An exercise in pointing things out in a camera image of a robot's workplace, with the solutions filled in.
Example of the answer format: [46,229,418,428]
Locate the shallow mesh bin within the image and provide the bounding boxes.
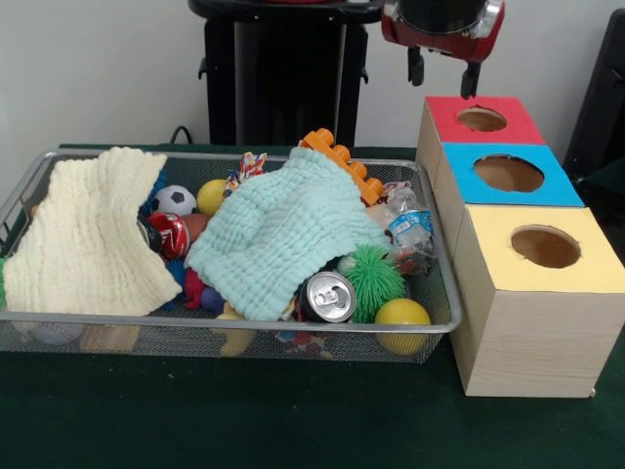
[0,149,464,365]

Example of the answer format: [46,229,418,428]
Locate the dark green table cloth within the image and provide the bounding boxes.
[0,143,625,469]
[570,155,625,231]

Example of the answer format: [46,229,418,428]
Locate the wooden box with three holes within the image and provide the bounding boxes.
[416,95,625,400]

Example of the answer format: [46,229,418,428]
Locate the yellow ball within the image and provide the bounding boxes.
[196,179,229,217]
[374,297,432,356]

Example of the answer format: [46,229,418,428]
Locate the crushed red can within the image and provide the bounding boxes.
[136,212,190,260]

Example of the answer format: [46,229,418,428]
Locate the mint green cloth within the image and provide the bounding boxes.
[185,146,392,322]

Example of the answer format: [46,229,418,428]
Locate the small soccer ball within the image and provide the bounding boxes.
[149,185,199,216]

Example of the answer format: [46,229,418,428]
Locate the silver drink can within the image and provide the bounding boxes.
[297,271,357,323]

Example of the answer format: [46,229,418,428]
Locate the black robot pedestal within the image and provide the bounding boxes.
[187,0,387,147]

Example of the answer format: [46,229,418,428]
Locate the clear bottle with blue label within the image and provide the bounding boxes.
[384,187,438,276]

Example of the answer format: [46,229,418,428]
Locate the orange toy building block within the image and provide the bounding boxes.
[300,127,387,206]

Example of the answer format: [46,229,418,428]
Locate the cream cloth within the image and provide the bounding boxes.
[2,146,184,318]

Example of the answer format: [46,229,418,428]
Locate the green spiky ball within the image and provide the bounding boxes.
[344,243,407,323]

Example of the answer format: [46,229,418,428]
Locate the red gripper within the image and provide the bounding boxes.
[381,0,507,101]

